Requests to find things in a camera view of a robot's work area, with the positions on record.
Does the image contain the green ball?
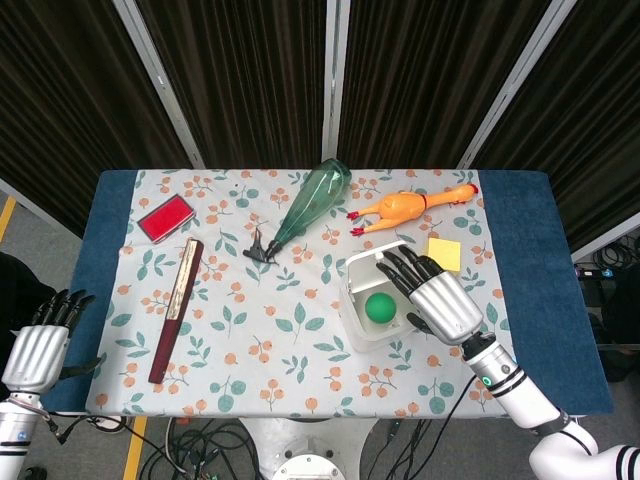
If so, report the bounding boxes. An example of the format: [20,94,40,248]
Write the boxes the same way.
[364,293,399,324]

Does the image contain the black floor cable tangle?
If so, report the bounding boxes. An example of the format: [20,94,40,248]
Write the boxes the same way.
[139,418,264,480]

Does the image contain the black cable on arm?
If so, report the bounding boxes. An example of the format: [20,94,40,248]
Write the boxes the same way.
[427,372,475,480]
[45,408,176,469]

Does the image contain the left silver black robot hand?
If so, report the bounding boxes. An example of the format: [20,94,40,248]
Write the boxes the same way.
[1,288,107,392]

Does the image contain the orange rubber chicken toy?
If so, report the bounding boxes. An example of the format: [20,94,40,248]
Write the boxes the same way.
[347,182,480,237]

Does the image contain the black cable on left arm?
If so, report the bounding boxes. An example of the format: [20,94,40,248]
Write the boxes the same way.
[45,408,176,469]

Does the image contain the red flat rectangular case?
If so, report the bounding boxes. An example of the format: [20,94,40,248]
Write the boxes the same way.
[137,195,199,245]

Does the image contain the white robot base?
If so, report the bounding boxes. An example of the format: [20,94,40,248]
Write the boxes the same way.
[237,416,382,480]

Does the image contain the yellow sticky note pad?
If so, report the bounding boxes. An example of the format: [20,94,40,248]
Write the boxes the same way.
[426,237,462,274]

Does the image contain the white partition base rail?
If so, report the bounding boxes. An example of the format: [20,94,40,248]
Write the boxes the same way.
[571,212,640,262]
[0,177,85,239]

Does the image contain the green spray bottle black trigger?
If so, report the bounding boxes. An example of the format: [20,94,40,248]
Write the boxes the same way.
[242,158,353,265]

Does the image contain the fruit and leaf print tablecloth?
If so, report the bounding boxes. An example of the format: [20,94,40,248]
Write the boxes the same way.
[85,168,511,419]

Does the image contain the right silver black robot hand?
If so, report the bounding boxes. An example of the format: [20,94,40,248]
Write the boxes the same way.
[374,244,497,347]

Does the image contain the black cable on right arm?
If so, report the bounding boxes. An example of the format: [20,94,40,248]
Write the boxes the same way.
[427,372,475,480]

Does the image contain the black power strip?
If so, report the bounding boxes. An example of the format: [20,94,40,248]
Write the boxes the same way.
[573,266,617,280]

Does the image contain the white partition frame post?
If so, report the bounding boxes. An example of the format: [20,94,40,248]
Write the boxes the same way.
[456,0,582,170]
[112,0,207,170]
[324,0,342,167]

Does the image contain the dark red folded fan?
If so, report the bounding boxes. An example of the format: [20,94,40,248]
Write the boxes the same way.
[147,238,205,385]

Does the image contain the coiled black cables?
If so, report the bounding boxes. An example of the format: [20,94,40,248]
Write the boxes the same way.
[592,238,640,269]

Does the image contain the blue table cover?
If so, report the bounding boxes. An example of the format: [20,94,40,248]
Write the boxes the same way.
[42,169,615,416]

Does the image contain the dark pleated partition panel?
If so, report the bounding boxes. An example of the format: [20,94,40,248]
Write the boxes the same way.
[472,0,640,251]
[337,0,556,170]
[0,0,194,237]
[135,0,330,170]

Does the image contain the white square container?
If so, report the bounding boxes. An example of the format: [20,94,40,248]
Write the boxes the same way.
[338,239,416,354]

